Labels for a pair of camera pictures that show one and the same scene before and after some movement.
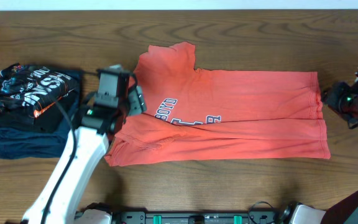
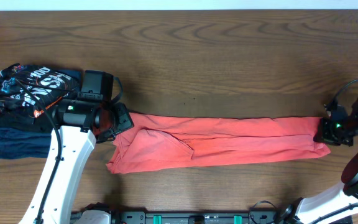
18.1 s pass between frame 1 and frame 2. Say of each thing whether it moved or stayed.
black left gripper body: moved
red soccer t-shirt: moved
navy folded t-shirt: stayed
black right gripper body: moved
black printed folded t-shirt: stayed
